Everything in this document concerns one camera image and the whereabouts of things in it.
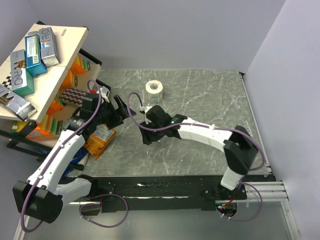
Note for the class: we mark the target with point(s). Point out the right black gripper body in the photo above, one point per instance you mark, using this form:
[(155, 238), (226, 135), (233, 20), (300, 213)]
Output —
[(154, 135)]

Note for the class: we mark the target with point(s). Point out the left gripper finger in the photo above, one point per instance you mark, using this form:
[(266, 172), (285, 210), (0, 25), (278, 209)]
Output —
[(130, 113), (122, 107)]

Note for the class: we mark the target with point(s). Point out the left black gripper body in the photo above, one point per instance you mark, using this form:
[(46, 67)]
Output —
[(115, 116)]

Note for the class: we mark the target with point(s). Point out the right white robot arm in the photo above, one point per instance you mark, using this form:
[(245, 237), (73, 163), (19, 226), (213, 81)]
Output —
[(238, 147)]

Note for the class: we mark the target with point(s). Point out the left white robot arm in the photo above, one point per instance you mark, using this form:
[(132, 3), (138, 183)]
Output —
[(41, 196)]

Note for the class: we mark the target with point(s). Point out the orange snack bag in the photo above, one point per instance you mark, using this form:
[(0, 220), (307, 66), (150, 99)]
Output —
[(99, 140)]

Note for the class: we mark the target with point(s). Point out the white tape roll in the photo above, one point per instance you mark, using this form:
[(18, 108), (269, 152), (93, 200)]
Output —
[(154, 91)]

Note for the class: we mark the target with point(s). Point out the blue snack bag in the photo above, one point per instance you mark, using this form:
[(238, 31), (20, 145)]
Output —
[(80, 159)]

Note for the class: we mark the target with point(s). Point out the orange sponge pack stack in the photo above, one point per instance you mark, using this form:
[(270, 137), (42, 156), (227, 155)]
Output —
[(50, 126)]

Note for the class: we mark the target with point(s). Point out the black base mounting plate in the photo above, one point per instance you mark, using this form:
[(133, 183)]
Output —
[(172, 192)]

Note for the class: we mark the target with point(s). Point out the beige black shelf rack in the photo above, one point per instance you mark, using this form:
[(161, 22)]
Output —
[(69, 42)]

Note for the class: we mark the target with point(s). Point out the silver RIO box upright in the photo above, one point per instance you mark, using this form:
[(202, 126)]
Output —
[(48, 47)]

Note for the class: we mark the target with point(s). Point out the blue teal carton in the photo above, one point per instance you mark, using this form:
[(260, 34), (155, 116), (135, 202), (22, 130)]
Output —
[(33, 59)]

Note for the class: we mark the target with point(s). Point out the silver crumpled box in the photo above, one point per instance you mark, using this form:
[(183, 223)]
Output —
[(16, 104)]

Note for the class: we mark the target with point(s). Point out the silver teal RIO box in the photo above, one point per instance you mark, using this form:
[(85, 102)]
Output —
[(21, 80)]

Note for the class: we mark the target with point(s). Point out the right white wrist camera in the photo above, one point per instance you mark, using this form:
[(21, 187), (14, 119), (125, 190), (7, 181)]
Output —
[(144, 110)]

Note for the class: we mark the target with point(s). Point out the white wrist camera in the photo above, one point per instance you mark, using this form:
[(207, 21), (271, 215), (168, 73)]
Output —
[(144, 110), (105, 92)]

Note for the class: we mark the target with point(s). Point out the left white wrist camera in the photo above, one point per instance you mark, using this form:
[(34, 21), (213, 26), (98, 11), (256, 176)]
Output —
[(105, 92)]

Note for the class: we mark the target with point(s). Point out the aluminium rail frame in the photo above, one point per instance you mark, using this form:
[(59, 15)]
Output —
[(257, 190)]

